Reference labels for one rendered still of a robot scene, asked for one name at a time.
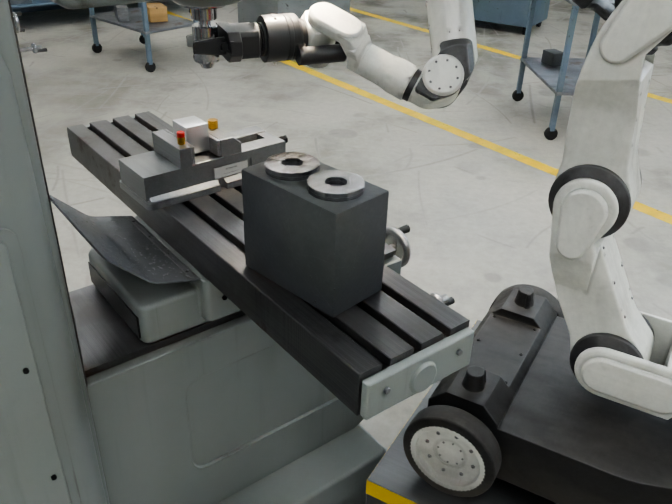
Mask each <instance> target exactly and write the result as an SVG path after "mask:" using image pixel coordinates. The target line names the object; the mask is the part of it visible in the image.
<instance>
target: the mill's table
mask: <svg viewBox="0 0 672 504"><path fill-rule="evenodd" d="M89 124H90V125H85V126H84V125H83V124H80V125H75V126H70V127H67V133H68V139H69V145H70V150H71V154H72V156H73V157H74V158H75V159H76V160H77V161H78V162H79V163H80V164H81V165H83V166H84V167H85V168H86V169H87V170H88V171H89V172H90V173H91V174H92V175H94V176H95V177H96V178H97V179H98V180H99V181H100V182H101V183H102V184H103V185H105V186H106V187H107V188H108V189H109V190H110V191H111V192H112V193H113V194H114V195H115V196H117V197H118V198H119V199H120V200H121V201H122V202H123V203H124V204H125V205H126V206H128V207H129V208H130V209H131V210H132V211H133V212H134V213H135V214H136V215H137V216H138V217H140V218H141V219H142V220H143V221H144V222H145V223H146V224H147V225H148V226H149V227H151V228H152V229H153V230H154V231H155V232H156V233H157V234H158V235H159V236H160V237H162V238H163V239H164V240H165V241H166V242H167V243H168V244H169V245H170V246H171V247H172V248H174V249H175V250H176V251H177V252H178V253H179V254H180V255H181V256H182V257H183V258H185V259H186V260H187V261H188V262H189V263H190V264H191V265H192V266H193V267H194V268H195V269H197V270H198V271H199V272H200V273H201V274H202V275H203V276H204V277H205V278H206V279H208V280H209V281H210V282H211V283H212V284H213V285H214V286H215V287H216V288H217V289H219V290H220V291H221V292H222V293H223V294H224V295H225V296H226V297H227V298H228V299H229V300H231V301H232V302H233V303H234V304H235V305H236V306H237V307H238V308H239V309H240V310H242V311H243V312H244V313H245V314H246V315H247V316H248V317H249V318H250V319H251V320H252V321H254V322H255V323H256V324H257V325H258V326H259V327H260V328H261V329H262V330H263V331H265V332H266V333H267V334H268V335H269V336H270V337H271V338H272V339H273V340H274V341H276V342H277V343H278V344H279V345H280V346H281V347H282V348H283V349H284V350H285V351H286V352H288V353H289V354H290V355H291V356H292V357H293V358H294V359H295V360H296V361H297V362H299V363H300V364H301V365H302V366H303V367H304V368H305V369H306V370H307V371H308V372H310V373H311V374H312V375H313V376H314V377H315V378H316V379H317V380H318V381H319V382H320V383H322V384H323V385H324V386H325V387H326V388H327V389H328V390H329V391H330V392H331V393H333V394H334V395H335V396H336V397H337V398H338V399H339V400H340V401H341V402H342V403H343V404H345V405H346V406H347V407H348V408H349V409H350V410H351V411H352V412H353V413H354V414H356V415H357V416H358V415H361V416H362V417H363V418H364V419H365V420H368V419H370V418H372V417H374V416H376V415H377V414H379V413H381V412H383V411H385V410H387V409H388V408H390V407H392V406H394V405H396V404H398V403H400V402H402V401H404V400H406V399H407V398H409V397H411V396H413V395H415V394H417V393H420V392H423V391H425V390H426V389H427V388H428V387H429V386H430V385H432V384H434V383H436V382H437V381H439V380H441V379H443V378H445V377H447V376H448V375H450V374H452V373H454V372H456V371H458V370H459V369H461V368H463V367H465V366H467V365H468V364H469V362H470V356H471V350H472V344H473V338H474V331H473V330H472V329H470V328H469V322H470V320H468V319H467V318H465V317H464V316H462V315H461V314H459V313H458V312H456V311H455V310H453V309H452V308H450V307H449V306H447V305H445V304H444V303H442V302H441V301H439V300H438V299H436V298H435V297H433V296H432V295H430V294H429V293H427V292H426V291H424V290H422V289H421V288H419V287H418V286H416V285H415V284H413V283H412V282H410V281H409V280H407V279H406V278H404V277H403V276H401V275H399V274H398V273H396V272H395V271H393V270H392V269H390V268H389V267H387V266H386V265H383V279H382V289H381V290H380V291H378V292H377V293H375V294H373V295H372V296H370V297H368V298H366V299H365V300H363V301H361V302H359V303H358V304H356V305H354V306H352V307H351V308H349V309H347V310H346V311H344V312H342V313H340V314H339V315H337V316H335V317H331V316H329V315H328V314H326V313H324V312H323V311H321V310H319V309H318V308H316V307H314V306H313V305H311V304H309V303H308V302H306V301H304V300H303V299H301V298H299V297H298V296H296V295H294V294H293V293H291V292H289V291H288V290H286V289H284V288H283V287H281V286H279V285H278V284H276V283H274V282H273V281H271V280H269V279H268V278H266V277H264V276H263V275H261V274H259V273H258V272H256V271H254V270H253V269H251V268H249V267H248V266H246V263H245V240H244V218H243V195H242V185H240V186H237V187H233V188H230V189H227V188H225V187H221V191H220V192H216V193H213V194H209V195H206V196H202V197H199V198H195V199H192V200H188V201H185V202H181V203H178V204H175V205H171V206H168V207H164V208H161V209H157V210H153V211H149V210H147V209H145V208H144V207H143V206H142V205H141V204H139V203H138V202H137V201H136V200H135V199H133V198H132V197H131V196H130V195H129V194H127V193H126V192H125V191H124V190H123V189H121V188H120V182H119V181H120V180H121V175H120V168H119V161H118V159H120V158H125V157H129V156H133V155H137V154H141V153H146V152H150V151H154V148H153V139H152V132H153V131H158V130H162V129H163V130H164V129H167V130H169V131H170V132H172V133H173V134H174V132H173V127H172V126H171V125H169V124H168V123H166V122H165V121H163V120H162V119H160V118H159V117H157V116H156V115H154V114H153V113H151V112H149V111H147V112H142V113H137V114H135V116H132V117H130V116H129V115H126V116H121V117H116V118H113V120H111V121H107V120H101V121H95V122H90V123H89Z"/></svg>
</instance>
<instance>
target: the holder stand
mask: <svg viewBox="0 0 672 504"><path fill-rule="evenodd" d="M241 173H242V195H243V218H244V240H245V263H246V266H248V267H249V268H251V269H253V270H254V271H256V272H258V273H259V274H261V275H263V276H264V277H266V278H268V279H269V280H271V281H273V282H274V283H276V284H278V285H279V286H281V287H283V288H284V289H286V290H288V291H289V292H291V293H293V294H294V295H296V296H298V297H299V298H301V299H303V300H304V301H306V302H308V303H309V304H311V305H313V306H314V307H316V308H318V309H319V310H321V311H323V312H324V313H326V314H328V315H329V316H331V317H335V316H337V315H339V314H340V313H342V312H344V311H346V310H347V309H349V308H351V307H352V306H354V305H356V304H358V303H359V302H361V301H363V300H365V299H366V298H368V297H370V296H372V295H373V294H375V293H377V292H378V291H380V290H381V289H382V279H383V265H384V251H385V238H386V224H387V211H388V197H389V191H388V190H386V189H383V188H381V187H379V186H376V185H374V184H371V183H369V182H367V181H364V180H363V178H362V177H361V176H359V175H357V174H356V173H352V172H349V171H344V170H338V169H336V168H333V167H331V166H329V165H326V164H324V163H322V162H319V160H318V159H317V158H316V157H314V156H312V155H309V154H306V153H301V152H295V151H293V152H282V153H278V154H274V155H272V156H270V157H268V158H267V159H266V160H265V161H264V162H261V163H258V164H255V165H252V166H249V167H246V168H244V169H242V171H241Z"/></svg>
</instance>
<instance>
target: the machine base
mask: <svg viewBox="0 0 672 504"><path fill-rule="evenodd" d="M387 450H388V449H387V448H386V447H384V446H382V445H381V444H380V443H379V442H378V441H377V440H376V439H375V438H374V437H373V436H372V435H371V434H370V433H368V432H367V431H366V430H365V429H364V428H363V427H362V426H361V425H360V424H358V425H357V426H356V427H355V428H353V429H352V430H350V431H348V432H346V433H344V434H343V435H341V436H339V437H337V438H335V439H333V440H332V441H330V442H328V443H326V444H324V445H323V446H321V447H319V448H317V449H315V450H313V451H312V452H310V453H308V454H306V455H304V456H303V457H301V458H299V459H297V460H295V461H293V462H292V463H290V464H288V465H286V466H284V467H283V468H281V469H279V470H277V471H275V472H273V473H272V474H270V475H268V476H266V477H264V478H263V479H261V480H259V481H257V482H255V483H253V484H252V485H250V486H248V487H246V488H244V489H243V490H241V491H239V492H237V493H235V494H233V495H232V496H230V497H228V498H226V499H224V500H223V501H221V502H219V503H217V504H366V498H367V494H366V482H367V479H368V477H369V476H370V474H371V473H372V472H373V470H374V469H375V467H376V466H377V464H378V463H379V461H380V460H381V459H382V457H383V456H384V454H385V453H386V451H387Z"/></svg>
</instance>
